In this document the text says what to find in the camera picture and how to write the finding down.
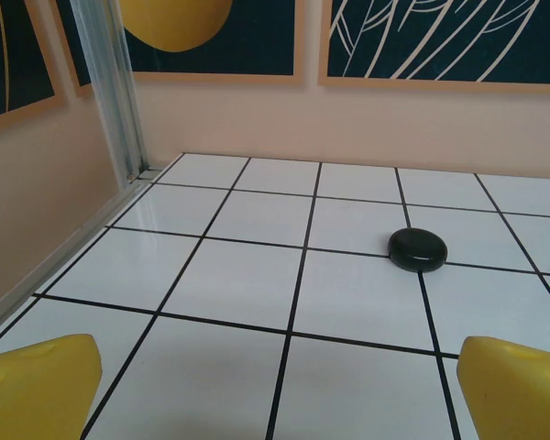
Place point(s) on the aluminium frame post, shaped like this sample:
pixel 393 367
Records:
pixel 112 91

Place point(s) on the black earbuds charging case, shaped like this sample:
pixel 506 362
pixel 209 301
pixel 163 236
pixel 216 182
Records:
pixel 417 249

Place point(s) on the yellow ellipse wall panel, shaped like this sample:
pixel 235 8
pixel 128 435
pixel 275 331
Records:
pixel 256 36

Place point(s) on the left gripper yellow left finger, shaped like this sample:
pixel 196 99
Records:
pixel 36 389

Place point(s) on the aluminium table edge rail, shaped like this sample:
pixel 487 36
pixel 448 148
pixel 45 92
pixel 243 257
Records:
pixel 73 238

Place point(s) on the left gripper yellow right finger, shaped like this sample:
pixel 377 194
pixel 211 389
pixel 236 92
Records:
pixel 518 394

